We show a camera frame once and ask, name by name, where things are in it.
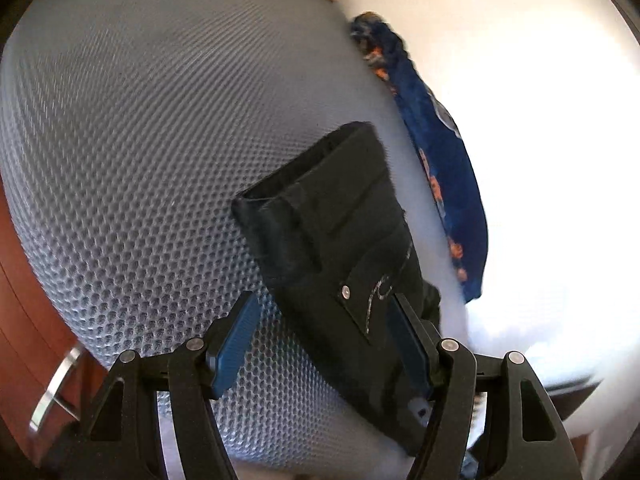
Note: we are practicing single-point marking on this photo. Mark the black pants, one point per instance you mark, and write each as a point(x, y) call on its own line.
point(333, 247)

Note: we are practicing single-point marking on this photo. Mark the grey mesh mattress cover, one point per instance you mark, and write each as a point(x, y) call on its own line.
point(127, 129)

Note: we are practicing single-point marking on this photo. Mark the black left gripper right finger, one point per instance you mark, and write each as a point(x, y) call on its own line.
point(416, 343)

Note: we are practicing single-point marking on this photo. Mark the blue orange patterned blanket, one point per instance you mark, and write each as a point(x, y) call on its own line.
point(439, 145)

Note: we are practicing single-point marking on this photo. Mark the brown wooden cabinet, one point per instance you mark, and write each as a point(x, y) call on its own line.
point(34, 342)

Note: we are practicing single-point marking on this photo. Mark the metal cabinet handle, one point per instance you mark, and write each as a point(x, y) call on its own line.
point(52, 396)

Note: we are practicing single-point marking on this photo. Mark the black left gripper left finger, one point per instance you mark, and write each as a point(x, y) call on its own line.
point(227, 341)

